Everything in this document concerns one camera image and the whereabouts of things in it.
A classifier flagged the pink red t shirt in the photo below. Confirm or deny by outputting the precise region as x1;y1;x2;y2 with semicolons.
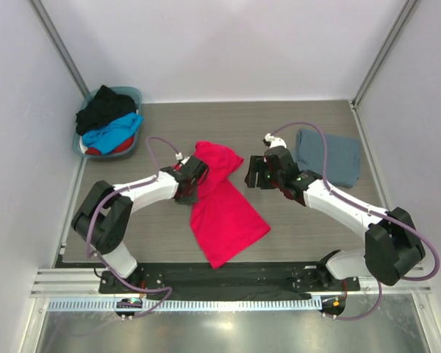
190;141;270;269

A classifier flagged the grey blue t shirt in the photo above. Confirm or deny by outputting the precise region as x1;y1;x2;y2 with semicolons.
295;129;362;188

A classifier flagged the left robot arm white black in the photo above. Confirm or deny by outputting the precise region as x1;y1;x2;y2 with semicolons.
71;156;209;293

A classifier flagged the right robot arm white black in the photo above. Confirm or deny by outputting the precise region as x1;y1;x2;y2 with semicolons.
245;146;426;291

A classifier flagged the red garment in basket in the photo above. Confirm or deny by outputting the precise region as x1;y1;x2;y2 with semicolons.
85;136;135;155

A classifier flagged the bright blue t shirt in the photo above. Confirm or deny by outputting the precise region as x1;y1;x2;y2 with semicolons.
81;113;143;153

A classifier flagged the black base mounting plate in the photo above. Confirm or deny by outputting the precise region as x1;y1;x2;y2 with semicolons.
97;261;361;295

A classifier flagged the black t shirt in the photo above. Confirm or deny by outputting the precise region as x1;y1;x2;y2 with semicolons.
76;85;136;136

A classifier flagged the white garment in basket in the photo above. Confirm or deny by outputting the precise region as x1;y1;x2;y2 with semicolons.
79;138;88;154

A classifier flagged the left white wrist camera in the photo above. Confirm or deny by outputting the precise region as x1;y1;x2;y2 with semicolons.
175;152;190;167

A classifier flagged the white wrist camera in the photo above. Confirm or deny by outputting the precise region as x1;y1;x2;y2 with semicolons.
175;152;190;167
262;133;287;149

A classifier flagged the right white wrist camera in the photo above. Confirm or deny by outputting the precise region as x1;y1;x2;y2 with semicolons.
262;133;287;149

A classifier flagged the aluminium front rail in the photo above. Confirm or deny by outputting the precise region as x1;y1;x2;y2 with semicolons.
30;268;432;298

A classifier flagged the white slotted cable duct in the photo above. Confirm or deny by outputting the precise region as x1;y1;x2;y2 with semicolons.
47;296;322;313

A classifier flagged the right aluminium frame post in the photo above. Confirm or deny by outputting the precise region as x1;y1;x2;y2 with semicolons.
350;0;420;110

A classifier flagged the aluminium frame post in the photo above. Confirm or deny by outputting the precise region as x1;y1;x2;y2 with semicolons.
29;0;90;96
350;0;420;110

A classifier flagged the left aluminium frame post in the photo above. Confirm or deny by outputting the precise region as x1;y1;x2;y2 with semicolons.
29;0;90;96

